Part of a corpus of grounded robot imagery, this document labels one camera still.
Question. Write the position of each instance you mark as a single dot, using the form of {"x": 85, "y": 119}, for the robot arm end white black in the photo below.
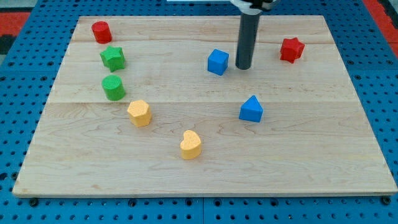
{"x": 254, "y": 7}

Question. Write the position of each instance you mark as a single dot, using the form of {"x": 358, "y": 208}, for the yellow hexagon block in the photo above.
{"x": 139, "y": 113}

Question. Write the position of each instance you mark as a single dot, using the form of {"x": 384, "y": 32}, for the yellow heart block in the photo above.
{"x": 190, "y": 147}

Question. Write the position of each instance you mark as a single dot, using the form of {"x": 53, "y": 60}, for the green cylinder block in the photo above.
{"x": 113, "y": 87}

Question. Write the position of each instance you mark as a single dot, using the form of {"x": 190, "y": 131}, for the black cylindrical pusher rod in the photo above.
{"x": 246, "y": 40}

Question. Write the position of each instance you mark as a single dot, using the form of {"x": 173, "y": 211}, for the blue cube block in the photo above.
{"x": 218, "y": 62}

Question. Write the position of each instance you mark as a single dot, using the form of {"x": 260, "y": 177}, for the green star block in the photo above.
{"x": 113, "y": 58}

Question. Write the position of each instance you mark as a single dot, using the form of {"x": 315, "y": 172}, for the light wooden board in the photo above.
{"x": 314, "y": 138}

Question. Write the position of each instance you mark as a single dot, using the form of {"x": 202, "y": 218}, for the red cylinder block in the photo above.
{"x": 101, "y": 32}

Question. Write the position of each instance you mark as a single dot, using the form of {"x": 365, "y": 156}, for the red star block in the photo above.
{"x": 291, "y": 49}

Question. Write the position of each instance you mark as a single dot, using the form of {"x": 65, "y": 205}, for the blue triangular prism block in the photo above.
{"x": 251, "y": 110}

